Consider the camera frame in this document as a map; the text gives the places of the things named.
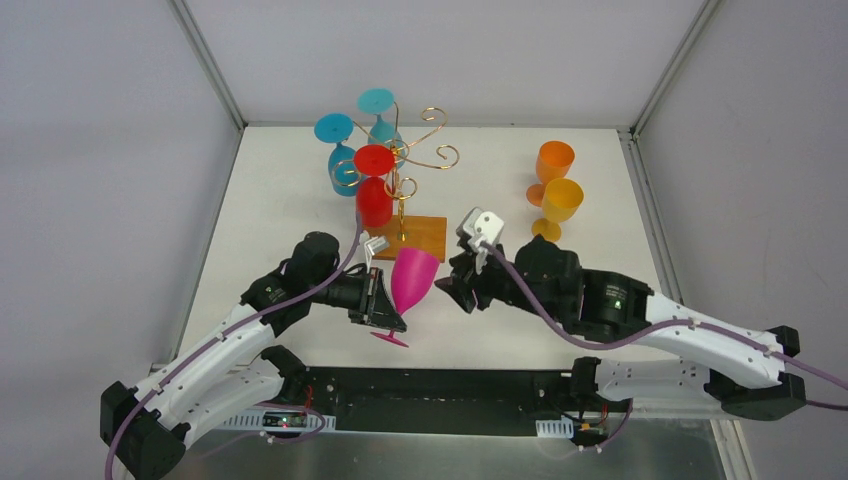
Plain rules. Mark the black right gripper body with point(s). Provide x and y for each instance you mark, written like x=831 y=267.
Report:
x=478 y=285

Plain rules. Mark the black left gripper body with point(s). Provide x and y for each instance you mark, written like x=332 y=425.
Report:
x=371 y=297

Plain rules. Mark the magenta wine glass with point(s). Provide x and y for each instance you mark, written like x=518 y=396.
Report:
x=410 y=281

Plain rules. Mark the yellow wine glass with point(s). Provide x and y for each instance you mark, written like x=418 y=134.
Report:
x=561 y=199

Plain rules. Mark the orange wine glass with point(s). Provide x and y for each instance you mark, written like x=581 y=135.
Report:
x=553 y=161

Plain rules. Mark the blue wine glass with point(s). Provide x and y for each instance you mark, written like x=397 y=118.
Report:
x=335 y=129

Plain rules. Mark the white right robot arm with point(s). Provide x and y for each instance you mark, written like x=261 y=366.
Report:
x=742 y=370

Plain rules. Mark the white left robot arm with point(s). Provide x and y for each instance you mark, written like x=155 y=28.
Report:
x=149 y=426

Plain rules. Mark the wooden rack base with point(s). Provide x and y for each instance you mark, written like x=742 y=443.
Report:
x=425 y=233

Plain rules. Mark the red wine glass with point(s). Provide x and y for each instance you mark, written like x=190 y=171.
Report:
x=374 y=162

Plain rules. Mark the teal wine glass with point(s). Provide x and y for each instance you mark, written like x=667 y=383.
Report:
x=376 y=102

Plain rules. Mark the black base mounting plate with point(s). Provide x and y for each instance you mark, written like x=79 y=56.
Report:
x=441 y=401

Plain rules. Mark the left controller board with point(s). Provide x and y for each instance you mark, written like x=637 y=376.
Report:
x=285 y=419

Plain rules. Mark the controller board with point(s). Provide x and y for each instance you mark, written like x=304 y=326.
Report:
x=285 y=419
x=588 y=435

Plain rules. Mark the right controller board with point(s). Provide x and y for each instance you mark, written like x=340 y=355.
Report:
x=588 y=435

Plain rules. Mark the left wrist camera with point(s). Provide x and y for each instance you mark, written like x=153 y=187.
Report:
x=372 y=246

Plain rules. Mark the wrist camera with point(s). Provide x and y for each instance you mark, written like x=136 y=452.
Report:
x=372 y=246
x=477 y=233

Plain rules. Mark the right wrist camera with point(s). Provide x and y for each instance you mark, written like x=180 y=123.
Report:
x=477 y=233

